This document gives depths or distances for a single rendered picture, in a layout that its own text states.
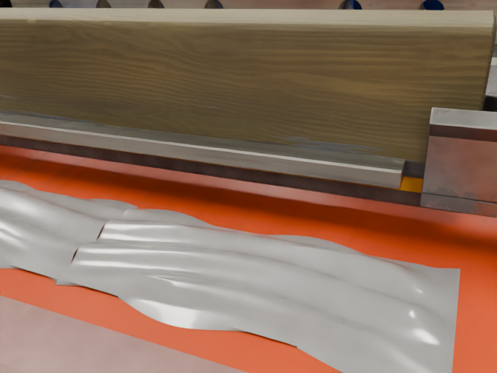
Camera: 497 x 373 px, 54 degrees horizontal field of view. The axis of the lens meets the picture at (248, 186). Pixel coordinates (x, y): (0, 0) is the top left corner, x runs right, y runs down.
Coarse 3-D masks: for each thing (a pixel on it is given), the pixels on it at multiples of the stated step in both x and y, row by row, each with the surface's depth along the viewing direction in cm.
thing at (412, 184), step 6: (72, 144) 34; (114, 150) 33; (330, 180) 27; (402, 180) 25; (408, 180) 25; (414, 180) 25; (420, 180) 25; (378, 186) 26; (402, 186) 26; (408, 186) 25; (414, 186) 25; (420, 186) 25; (420, 192) 25
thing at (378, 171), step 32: (0, 128) 32; (32, 128) 31; (64, 128) 30; (96, 128) 30; (128, 128) 30; (192, 160) 27; (224, 160) 26; (256, 160) 26; (288, 160) 25; (320, 160) 24; (352, 160) 24; (384, 160) 24
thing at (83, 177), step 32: (0, 160) 36; (32, 160) 36; (64, 160) 36; (96, 160) 35; (64, 192) 31; (96, 192) 31; (128, 192) 31; (0, 288) 24; (32, 288) 24; (0, 320) 22
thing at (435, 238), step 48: (192, 192) 30; (240, 192) 30; (288, 192) 29; (336, 240) 25; (384, 240) 25; (432, 240) 24; (480, 240) 24; (480, 288) 21; (0, 336) 21; (48, 336) 21; (96, 336) 21; (144, 336) 20; (192, 336) 20; (240, 336) 20; (480, 336) 19
